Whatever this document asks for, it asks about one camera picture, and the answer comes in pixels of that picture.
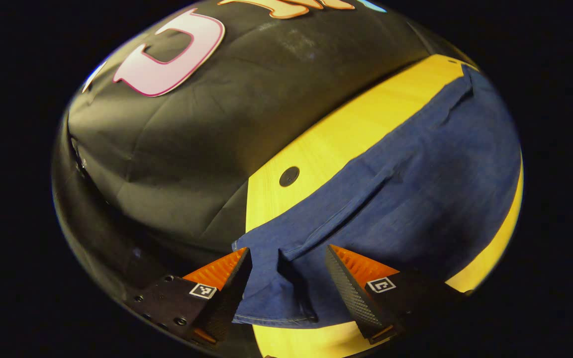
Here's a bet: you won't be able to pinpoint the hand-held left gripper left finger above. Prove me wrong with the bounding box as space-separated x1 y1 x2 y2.
125 247 253 346

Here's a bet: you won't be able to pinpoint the black backdrop cloth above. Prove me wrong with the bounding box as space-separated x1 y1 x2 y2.
53 0 476 319

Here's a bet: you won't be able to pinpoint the large black round table grommet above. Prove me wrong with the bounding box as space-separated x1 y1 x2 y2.
279 166 300 187

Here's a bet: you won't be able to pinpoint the blue denim jeans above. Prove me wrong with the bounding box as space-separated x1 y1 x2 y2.
232 65 522 329

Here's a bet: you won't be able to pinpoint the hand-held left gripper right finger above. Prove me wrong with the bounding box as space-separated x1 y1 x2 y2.
324 244 471 345

